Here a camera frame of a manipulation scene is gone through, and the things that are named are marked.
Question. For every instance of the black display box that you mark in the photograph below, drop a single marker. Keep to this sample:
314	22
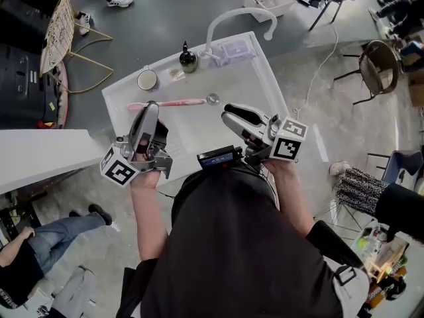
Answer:
217	157

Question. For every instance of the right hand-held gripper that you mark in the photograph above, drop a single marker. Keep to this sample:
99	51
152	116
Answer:
286	144

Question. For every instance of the person's black top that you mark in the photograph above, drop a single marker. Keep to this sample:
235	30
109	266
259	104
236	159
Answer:
238	250

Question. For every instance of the yellowish soap piece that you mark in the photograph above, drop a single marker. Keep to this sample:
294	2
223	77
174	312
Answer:
175	73

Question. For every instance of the white faucet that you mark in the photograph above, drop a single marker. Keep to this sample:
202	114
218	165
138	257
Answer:
232	12

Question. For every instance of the white plastic bin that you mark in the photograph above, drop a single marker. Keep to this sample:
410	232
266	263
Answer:
268	0

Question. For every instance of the black machine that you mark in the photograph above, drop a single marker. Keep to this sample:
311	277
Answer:
23	88

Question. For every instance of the person's left hand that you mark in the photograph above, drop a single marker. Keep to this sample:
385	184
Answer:
143	143

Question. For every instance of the pink rimmed board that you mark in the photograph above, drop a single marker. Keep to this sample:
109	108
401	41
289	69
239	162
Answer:
63	94

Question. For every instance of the person's right forearm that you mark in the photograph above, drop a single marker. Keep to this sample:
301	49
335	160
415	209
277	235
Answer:
288	194

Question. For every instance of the blue chair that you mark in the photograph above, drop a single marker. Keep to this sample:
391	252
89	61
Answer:
404	169

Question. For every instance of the white sink basin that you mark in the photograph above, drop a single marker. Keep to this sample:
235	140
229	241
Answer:
198	134

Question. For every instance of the black wicker chair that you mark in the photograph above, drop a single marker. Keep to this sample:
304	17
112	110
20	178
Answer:
381	68

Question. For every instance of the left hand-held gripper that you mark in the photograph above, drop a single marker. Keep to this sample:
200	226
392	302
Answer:
119	171

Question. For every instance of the dark soap bottle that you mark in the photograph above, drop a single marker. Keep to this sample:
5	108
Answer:
188	61

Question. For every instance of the white counter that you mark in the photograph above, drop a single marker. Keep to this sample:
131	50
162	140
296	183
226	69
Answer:
43	157

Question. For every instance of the clear plastic box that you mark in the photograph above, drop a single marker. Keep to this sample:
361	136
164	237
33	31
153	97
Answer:
235	50

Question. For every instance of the metal sink drain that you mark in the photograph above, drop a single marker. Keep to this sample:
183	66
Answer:
213	98

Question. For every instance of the person's left forearm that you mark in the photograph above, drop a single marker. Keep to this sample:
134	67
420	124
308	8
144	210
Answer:
149	217

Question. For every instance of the blue cup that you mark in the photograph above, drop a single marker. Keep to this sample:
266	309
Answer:
147	79

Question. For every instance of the pink toothbrush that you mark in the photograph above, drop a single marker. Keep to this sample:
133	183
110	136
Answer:
179	102

